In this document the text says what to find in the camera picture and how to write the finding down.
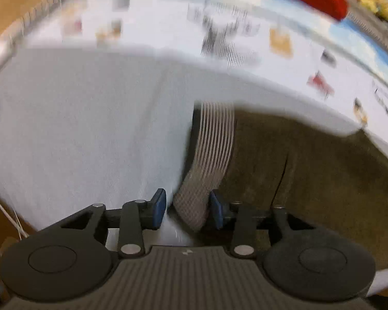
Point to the light blue patterned blanket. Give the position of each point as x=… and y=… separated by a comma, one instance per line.
x=346, y=37

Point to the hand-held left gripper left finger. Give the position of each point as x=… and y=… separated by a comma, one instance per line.
x=158, y=208

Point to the dark olive pants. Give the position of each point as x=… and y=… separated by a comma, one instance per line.
x=310, y=168

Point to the deer printed bed sheet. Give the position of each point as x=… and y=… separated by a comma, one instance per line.
x=84, y=119

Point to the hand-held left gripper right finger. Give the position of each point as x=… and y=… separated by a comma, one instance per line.
x=217, y=211

